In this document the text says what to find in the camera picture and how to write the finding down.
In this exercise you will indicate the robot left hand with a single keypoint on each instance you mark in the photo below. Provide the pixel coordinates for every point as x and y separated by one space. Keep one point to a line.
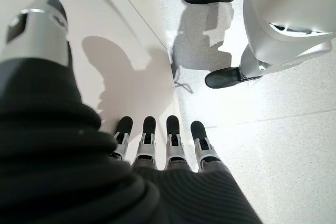
65 169

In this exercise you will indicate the black robot left foot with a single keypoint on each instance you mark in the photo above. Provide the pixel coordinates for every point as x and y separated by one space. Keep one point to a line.
223 78

